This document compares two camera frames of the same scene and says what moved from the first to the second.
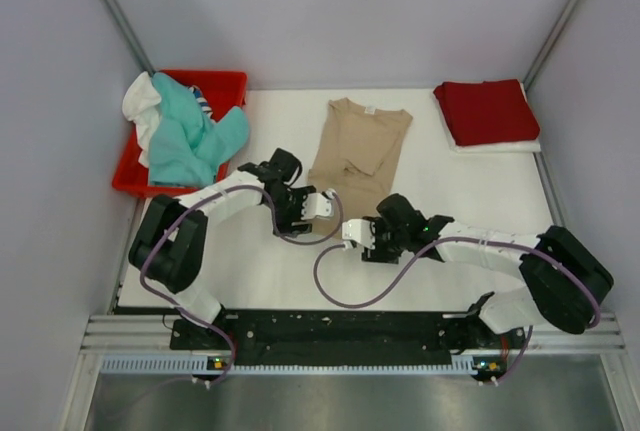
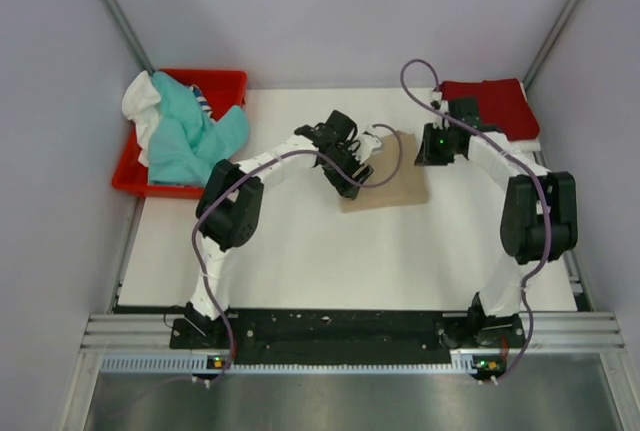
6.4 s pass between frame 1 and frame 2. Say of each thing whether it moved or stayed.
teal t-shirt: stayed
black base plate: stayed
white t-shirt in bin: stayed
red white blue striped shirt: stayed
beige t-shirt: moved
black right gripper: moved
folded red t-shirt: stayed
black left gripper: moved
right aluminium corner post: stayed
